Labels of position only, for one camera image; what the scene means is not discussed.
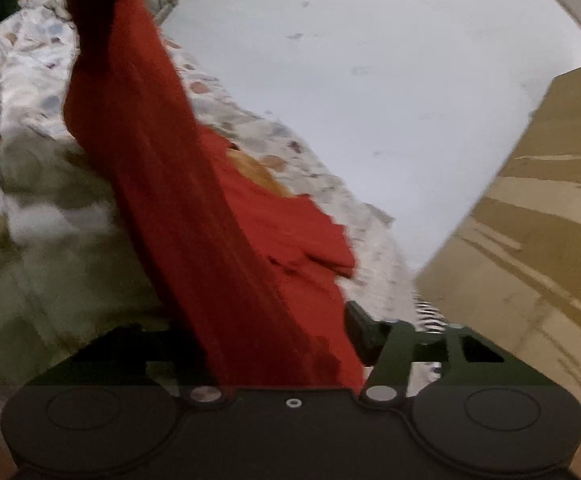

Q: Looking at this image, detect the floral patterned quilt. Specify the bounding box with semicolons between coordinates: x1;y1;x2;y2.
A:
0;0;424;411

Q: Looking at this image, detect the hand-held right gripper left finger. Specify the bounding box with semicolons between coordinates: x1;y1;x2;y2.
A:
35;326;222;405

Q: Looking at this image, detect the red long-sleeved dress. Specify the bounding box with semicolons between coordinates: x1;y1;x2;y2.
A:
63;0;366;393

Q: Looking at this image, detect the peeling wooden board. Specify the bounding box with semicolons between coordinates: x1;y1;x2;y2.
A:
415;57;581;480

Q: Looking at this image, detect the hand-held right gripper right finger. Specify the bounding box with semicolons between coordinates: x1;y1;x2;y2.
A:
345;301;542;404

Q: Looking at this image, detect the black and white striped bedsheet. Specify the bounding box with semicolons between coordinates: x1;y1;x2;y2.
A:
415;294;447;335

